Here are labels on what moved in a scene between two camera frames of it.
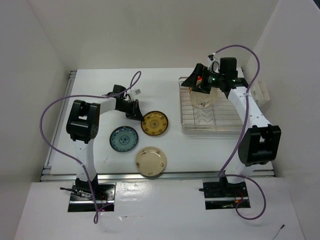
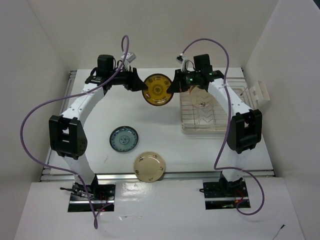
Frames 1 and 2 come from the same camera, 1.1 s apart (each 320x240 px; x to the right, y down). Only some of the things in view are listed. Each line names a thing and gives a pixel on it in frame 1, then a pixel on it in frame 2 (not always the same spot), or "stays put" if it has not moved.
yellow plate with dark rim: (155, 123) -> (156, 94)
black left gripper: (137, 113) -> (134, 82)
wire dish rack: (222, 117) stays put
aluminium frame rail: (47, 175) stays put
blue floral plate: (123, 139) stays put
